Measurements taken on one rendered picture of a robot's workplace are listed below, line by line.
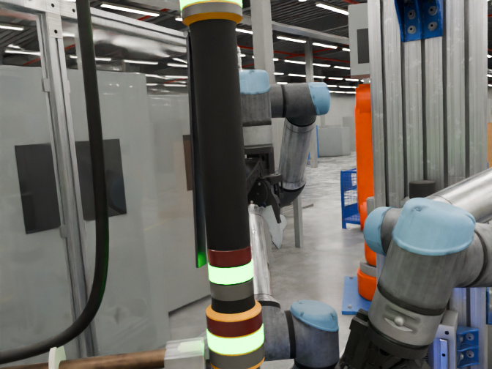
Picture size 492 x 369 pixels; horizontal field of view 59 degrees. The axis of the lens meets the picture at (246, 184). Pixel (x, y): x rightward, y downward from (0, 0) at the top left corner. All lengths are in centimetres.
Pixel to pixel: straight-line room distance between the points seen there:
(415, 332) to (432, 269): 7
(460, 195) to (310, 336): 55
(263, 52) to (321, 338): 636
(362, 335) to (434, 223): 16
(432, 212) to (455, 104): 65
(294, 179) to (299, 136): 19
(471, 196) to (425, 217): 26
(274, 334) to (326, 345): 13
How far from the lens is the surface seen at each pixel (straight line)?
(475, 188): 75
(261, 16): 734
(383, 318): 52
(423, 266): 49
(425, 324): 52
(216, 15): 31
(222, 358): 35
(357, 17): 427
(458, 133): 111
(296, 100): 98
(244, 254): 32
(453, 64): 112
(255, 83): 87
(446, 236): 48
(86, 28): 34
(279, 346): 111
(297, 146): 110
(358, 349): 56
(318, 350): 113
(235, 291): 33
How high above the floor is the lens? 171
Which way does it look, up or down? 7 degrees down
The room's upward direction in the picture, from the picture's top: 4 degrees counter-clockwise
